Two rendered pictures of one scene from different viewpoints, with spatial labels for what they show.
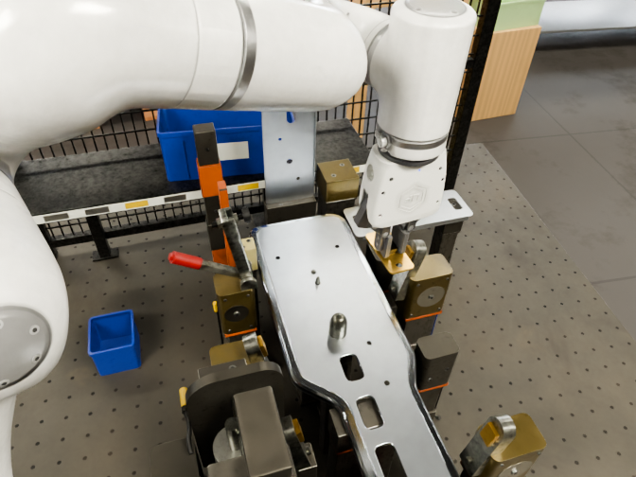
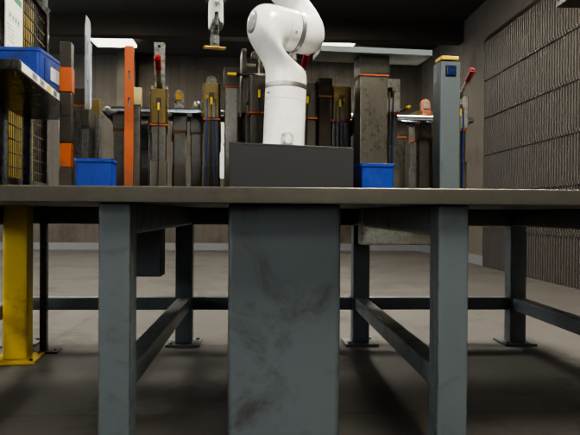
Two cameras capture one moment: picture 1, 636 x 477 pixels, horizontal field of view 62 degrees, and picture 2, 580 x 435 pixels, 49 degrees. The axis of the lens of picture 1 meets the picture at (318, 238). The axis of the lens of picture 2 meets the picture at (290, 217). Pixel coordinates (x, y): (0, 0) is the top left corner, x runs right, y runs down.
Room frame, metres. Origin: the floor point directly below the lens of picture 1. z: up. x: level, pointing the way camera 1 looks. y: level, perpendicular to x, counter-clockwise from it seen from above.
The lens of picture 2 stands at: (-0.16, 2.21, 0.64)
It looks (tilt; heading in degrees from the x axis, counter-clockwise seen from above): 0 degrees down; 280
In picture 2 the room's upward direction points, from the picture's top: straight up
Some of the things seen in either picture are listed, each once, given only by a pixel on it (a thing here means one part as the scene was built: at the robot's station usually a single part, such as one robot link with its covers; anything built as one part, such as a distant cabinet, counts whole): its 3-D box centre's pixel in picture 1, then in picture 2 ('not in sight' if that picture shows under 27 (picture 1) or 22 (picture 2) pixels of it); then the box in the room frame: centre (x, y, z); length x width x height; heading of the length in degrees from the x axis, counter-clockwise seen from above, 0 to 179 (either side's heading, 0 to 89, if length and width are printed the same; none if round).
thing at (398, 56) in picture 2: not in sight; (371, 55); (-0.06, 0.10, 1.16); 0.37 x 0.14 x 0.02; 18
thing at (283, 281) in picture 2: not in sight; (281, 318); (0.18, 0.40, 0.33); 0.31 x 0.31 x 0.66; 13
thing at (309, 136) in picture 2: not in sight; (306, 140); (0.16, 0.05, 0.89); 0.12 x 0.07 x 0.38; 108
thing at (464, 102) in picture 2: not in sight; (456, 147); (-0.35, -0.16, 0.88); 0.12 x 0.07 x 0.36; 108
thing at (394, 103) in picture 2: not in sight; (386, 139); (-0.11, -0.08, 0.90); 0.13 x 0.08 x 0.41; 108
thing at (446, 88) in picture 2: not in sight; (446, 129); (-0.31, 0.02, 0.92); 0.08 x 0.08 x 0.44; 18
